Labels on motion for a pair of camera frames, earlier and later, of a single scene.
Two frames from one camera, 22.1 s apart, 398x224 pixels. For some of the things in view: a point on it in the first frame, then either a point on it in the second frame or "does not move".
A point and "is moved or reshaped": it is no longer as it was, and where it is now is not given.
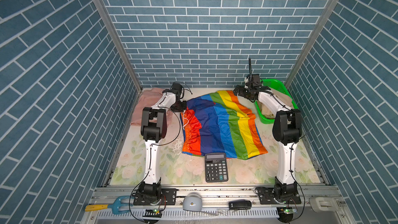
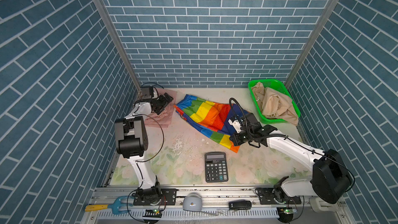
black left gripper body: x=179 y=106 → x=159 y=102
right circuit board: x=285 y=213 does not move
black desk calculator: x=215 y=166 does not move
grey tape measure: x=192 y=202 does not move
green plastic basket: x=274 y=84 does not move
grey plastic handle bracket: x=320 y=204 does not move
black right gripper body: x=244 y=92 → x=244 y=135
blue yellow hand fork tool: x=116 y=207 does not move
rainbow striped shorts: x=218 y=123 is moved or reshaped
